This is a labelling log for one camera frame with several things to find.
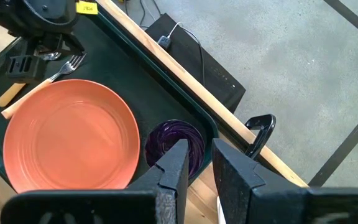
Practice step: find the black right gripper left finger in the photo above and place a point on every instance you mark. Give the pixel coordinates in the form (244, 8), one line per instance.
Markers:
(166, 199)

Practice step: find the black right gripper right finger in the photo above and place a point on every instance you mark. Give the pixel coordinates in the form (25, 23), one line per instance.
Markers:
(259, 202)

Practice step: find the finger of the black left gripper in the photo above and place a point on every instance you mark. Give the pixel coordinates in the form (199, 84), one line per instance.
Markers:
(65, 42)
(26, 68)

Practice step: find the purple faceted plastic cup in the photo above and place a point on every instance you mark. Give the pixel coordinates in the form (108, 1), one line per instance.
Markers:
(172, 137)

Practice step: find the orange plastic plate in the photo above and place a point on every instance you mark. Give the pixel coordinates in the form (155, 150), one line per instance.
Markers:
(70, 137)

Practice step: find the dark green plastic tray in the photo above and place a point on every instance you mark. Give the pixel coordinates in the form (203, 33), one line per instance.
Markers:
(120, 71)

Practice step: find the yellow sticker label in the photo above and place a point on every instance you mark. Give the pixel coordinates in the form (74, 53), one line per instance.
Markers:
(86, 7)

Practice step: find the black table clamp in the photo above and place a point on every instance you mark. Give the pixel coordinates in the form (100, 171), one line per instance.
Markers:
(267, 127)

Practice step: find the black equipment box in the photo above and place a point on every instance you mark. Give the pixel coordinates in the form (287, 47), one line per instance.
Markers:
(213, 84)

